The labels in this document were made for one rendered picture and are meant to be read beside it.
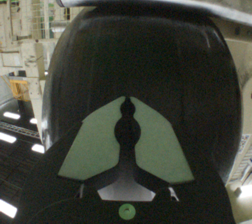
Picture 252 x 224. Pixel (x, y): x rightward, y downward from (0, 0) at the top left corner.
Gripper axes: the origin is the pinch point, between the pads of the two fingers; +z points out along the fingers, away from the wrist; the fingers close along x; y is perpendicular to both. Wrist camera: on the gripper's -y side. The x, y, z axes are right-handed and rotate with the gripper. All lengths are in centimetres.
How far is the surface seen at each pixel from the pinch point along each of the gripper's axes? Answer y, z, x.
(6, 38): 37, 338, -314
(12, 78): 281, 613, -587
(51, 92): 1.6, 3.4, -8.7
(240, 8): -9.8, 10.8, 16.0
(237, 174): 38, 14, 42
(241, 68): 1.6, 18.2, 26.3
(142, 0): -8.7, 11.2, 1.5
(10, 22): -6, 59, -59
